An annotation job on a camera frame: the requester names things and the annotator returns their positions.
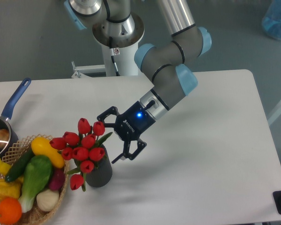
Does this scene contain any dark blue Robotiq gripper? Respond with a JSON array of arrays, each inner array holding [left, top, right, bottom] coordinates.
[[96, 100, 158, 164]]

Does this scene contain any red tulip bouquet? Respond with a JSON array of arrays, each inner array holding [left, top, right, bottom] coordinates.
[[50, 118, 113, 191]]

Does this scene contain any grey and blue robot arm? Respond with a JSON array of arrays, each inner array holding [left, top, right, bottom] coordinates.
[[64, 0, 212, 160]]

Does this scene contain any dark grey ribbed vase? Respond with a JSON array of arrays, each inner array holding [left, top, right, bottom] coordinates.
[[70, 145, 112, 191]]

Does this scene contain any yellow squash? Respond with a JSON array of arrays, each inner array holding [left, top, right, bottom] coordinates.
[[31, 136, 65, 169]]

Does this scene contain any green bok choy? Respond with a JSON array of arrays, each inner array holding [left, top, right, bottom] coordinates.
[[19, 155, 53, 213]]

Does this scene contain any white garlic bulb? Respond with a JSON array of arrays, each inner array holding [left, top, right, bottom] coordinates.
[[37, 189, 59, 212]]

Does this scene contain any dark green cucumber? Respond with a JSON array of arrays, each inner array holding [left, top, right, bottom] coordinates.
[[5, 148, 35, 182]]

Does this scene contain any brown bread roll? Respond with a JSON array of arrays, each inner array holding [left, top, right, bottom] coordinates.
[[0, 129, 9, 149]]

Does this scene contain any woven wicker basket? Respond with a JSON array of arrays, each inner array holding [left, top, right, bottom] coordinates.
[[0, 134, 69, 225]]

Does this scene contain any small yellow banana pepper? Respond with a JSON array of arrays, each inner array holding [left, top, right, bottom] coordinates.
[[0, 158, 12, 176]]

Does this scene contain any yellow bumpy gourd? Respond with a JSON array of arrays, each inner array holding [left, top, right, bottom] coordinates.
[[0, 179, 22, 202]]

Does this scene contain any orange fruit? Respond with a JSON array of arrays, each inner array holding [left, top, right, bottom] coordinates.
[[0, 197, 22, 225]]

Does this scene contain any blue plastic bag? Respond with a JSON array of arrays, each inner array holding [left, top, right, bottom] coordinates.
[[261, 0, 281, 40]]

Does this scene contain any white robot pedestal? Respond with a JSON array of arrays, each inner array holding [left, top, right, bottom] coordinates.
[[71, 43, 153, 78]]

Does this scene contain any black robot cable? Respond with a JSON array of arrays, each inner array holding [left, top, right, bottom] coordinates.
[[108, 36, 121, 77]]

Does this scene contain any blue handled saucepan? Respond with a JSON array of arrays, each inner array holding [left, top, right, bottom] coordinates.
[[0, 78, 31, 158]]

